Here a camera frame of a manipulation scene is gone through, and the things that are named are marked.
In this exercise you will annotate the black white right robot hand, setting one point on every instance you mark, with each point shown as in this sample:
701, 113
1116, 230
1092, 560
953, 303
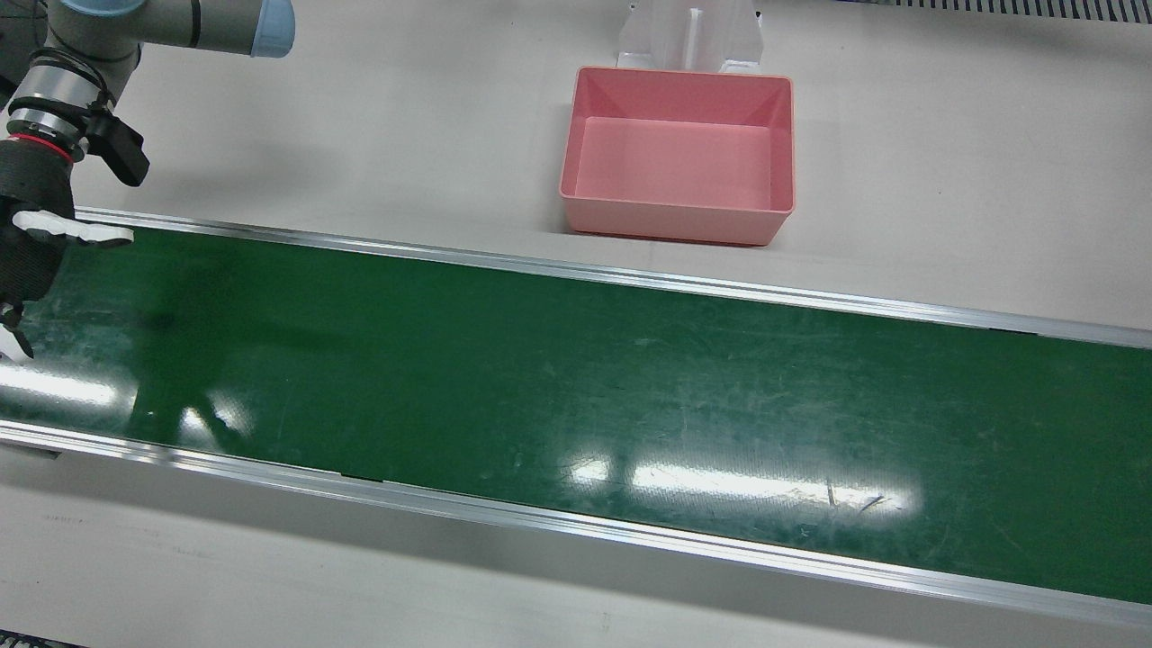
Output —
31, 189

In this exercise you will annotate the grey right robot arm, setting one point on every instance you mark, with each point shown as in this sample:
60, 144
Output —
180, 22

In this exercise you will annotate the pink plastic box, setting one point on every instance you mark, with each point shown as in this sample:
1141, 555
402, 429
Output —
675, 171

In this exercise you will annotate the green conveyor belt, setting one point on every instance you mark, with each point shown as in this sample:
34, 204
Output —
630, 378

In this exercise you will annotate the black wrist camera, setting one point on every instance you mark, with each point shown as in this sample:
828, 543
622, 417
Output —
126, 155

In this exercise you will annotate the aluminium conveyor side rail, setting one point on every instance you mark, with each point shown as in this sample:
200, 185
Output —
630, 276
540, 517

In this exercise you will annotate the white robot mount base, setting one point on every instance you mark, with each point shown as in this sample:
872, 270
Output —
652, 36

